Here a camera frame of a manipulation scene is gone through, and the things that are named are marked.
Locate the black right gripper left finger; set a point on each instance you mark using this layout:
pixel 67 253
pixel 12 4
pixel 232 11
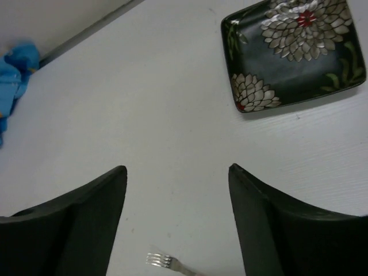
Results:
pixel 72 234

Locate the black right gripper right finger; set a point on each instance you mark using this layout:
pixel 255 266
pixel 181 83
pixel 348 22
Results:
pixel 281 235

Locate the black floral square plate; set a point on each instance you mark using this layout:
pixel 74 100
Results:
pixel 280 53

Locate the pink handled fork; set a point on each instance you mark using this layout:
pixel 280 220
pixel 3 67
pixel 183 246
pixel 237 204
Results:
pixel 169 262

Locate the blue space print cloth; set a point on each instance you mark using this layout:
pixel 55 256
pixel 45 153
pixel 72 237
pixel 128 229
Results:
pixel 17 65

